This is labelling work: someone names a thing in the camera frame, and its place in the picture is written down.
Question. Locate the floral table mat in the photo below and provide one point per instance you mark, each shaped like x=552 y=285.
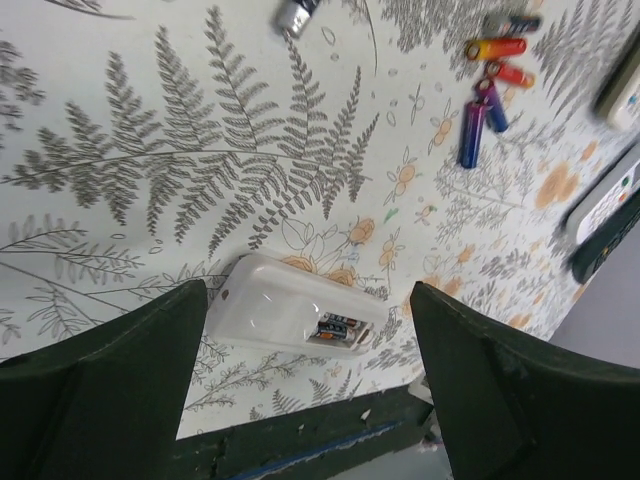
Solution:
x=148 y=143

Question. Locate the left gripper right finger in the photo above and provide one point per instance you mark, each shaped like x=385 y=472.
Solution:
x=511 y=406

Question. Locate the dark AAA battery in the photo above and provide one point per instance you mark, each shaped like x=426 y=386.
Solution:
x=293 y=16

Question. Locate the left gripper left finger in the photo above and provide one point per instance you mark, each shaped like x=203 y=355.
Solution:
x=107 y=403

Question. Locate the black TV remote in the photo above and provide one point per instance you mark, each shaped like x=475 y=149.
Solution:
x=590 y=256

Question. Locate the orange AAA battery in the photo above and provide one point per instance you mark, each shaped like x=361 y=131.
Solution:
x=489 y=49

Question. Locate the blue AAA battery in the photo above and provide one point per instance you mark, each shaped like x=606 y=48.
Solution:
x=474 y=117

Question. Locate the purple AAA battery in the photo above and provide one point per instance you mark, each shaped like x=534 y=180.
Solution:
x=496 y=117

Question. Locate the black base bar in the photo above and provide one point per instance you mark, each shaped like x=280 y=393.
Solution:
x=315 y=443

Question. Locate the white AC remote right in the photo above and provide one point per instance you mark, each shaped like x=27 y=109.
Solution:
x=613 y=190

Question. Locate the white AC remote near shelf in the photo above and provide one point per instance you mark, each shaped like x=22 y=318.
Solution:
x=618 y=102

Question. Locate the red AAA battery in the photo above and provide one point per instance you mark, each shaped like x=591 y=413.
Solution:
x=510 y=74

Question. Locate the white remote control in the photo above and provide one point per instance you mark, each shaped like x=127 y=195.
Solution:
x=269 y=305

